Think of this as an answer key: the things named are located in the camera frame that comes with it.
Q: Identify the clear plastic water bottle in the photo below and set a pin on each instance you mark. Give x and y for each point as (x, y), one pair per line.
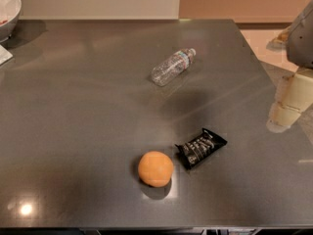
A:
(169, 69)

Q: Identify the black snack bar wrapper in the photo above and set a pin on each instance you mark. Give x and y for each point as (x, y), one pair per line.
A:
(195, 151)

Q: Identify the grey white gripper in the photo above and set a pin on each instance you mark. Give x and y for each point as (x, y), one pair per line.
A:
(301, 44)

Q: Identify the orange fruit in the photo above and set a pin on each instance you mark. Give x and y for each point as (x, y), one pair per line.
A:
(155, 169)

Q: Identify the white paper sheet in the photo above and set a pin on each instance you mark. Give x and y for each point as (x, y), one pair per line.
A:
(5, 55)

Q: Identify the white bowl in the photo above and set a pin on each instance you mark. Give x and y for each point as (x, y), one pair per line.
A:
(9, 16)

